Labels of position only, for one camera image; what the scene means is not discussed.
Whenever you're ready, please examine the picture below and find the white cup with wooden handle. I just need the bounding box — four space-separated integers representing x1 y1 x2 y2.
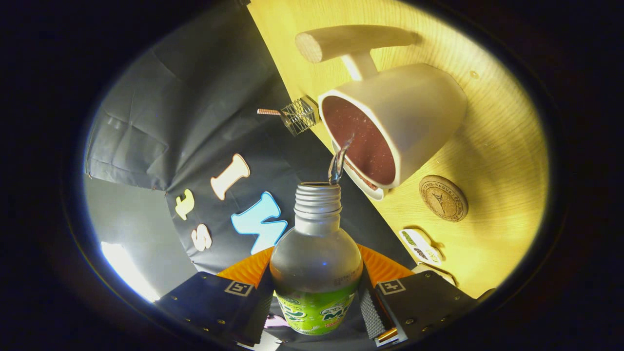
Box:
295 24 468 190

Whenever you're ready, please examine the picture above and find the white divided dish with beans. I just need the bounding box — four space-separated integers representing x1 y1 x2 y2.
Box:
399 228 444 267

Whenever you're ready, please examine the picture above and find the wooden table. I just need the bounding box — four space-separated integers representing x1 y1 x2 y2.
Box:
246 0 550 299

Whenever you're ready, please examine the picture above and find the clear juice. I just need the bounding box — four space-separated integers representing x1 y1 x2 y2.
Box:
328 134 354 186

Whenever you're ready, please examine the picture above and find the white oval plate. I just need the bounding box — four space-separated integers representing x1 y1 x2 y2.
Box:
331 141 386 201

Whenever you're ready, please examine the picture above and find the round cork coaster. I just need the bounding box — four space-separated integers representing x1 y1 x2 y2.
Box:
419 175 469 223

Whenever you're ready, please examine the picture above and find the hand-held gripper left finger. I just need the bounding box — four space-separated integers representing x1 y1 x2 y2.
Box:
155 246 276 348

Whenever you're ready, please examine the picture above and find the wire mesh holder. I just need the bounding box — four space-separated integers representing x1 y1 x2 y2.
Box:
281 96 320 137

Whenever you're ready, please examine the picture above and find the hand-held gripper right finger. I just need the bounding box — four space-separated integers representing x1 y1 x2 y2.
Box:
357 244 497 348

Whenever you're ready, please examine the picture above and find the silver bottle with green label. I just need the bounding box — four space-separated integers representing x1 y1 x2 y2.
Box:
269 182 364 336

